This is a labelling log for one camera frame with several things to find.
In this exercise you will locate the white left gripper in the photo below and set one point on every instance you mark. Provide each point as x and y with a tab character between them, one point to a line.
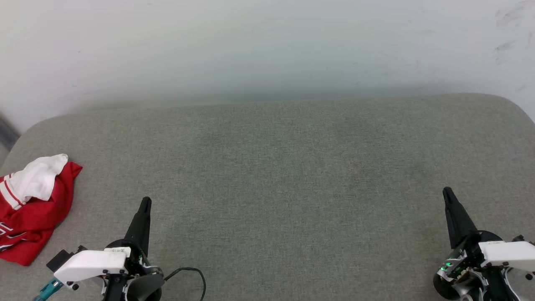
92	263

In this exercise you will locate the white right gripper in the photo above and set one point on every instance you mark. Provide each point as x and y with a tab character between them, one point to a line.
510	253

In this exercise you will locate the red white basketball jersey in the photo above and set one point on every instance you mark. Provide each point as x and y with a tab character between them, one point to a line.
33	217

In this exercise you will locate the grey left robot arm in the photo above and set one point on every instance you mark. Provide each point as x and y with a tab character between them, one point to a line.
113	292

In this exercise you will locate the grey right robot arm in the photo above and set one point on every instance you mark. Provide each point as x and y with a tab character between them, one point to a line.
495	286

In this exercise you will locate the grey fabric sofa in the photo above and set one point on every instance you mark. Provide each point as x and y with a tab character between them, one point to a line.
267	188

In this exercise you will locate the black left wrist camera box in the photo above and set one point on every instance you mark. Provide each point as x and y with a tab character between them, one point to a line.
57	260

